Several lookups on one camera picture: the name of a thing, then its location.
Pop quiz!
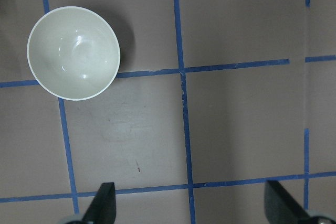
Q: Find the white ceramic bowl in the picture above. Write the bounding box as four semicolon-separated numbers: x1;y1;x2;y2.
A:
27;6;121;101

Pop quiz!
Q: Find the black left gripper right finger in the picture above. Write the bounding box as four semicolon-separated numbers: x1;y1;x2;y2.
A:
264;180;318;224

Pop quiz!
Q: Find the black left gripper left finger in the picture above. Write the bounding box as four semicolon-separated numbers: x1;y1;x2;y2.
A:
81;182;116;224

